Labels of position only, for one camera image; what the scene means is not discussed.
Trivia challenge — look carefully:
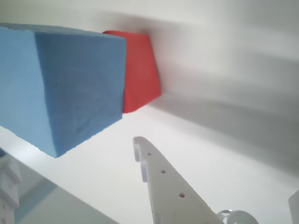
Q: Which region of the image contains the blue foam cube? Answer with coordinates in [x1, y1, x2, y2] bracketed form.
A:
[0, 22, 127, 159]

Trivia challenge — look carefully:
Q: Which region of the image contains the red foam cube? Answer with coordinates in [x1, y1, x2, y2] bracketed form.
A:
[102, 30, 162, 114]

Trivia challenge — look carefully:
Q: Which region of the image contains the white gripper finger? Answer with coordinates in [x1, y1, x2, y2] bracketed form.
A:
[132, 136, 225, 224]
[0, 158, 22, 224]

